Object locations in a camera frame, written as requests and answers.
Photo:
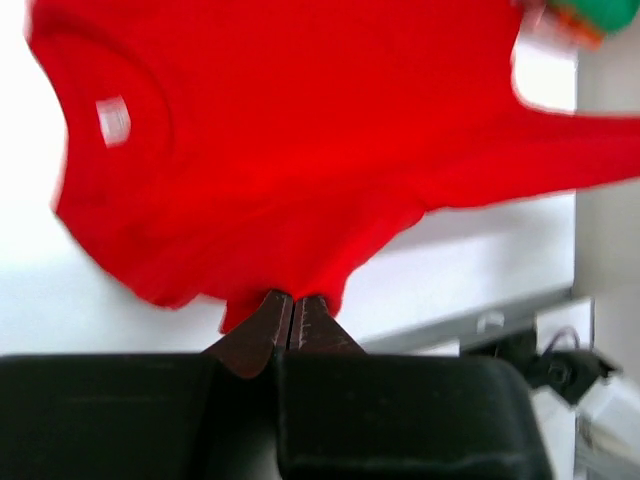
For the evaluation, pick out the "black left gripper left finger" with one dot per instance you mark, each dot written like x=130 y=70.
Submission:
x=201 y=415

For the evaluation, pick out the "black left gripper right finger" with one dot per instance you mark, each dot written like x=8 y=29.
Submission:
x=345 y=414

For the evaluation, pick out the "red t-shirt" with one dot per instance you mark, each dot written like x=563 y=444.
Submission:
x=231 y=148

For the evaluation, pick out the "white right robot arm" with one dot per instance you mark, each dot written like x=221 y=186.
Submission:
x=588 y=414

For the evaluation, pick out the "pink folded t-shirt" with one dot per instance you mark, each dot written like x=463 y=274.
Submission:
x=542 y=27

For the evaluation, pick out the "orange folded t-shirt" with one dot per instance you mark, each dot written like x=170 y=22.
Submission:
x=577 y=27

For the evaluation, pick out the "green folded t-shirt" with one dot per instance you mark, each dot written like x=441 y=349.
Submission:
x=606 y=16

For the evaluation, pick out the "aluminium table edge rail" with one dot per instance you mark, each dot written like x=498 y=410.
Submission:
x=448 y=335

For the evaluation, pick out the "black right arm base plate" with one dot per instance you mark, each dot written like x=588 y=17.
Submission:
x=561 y=327

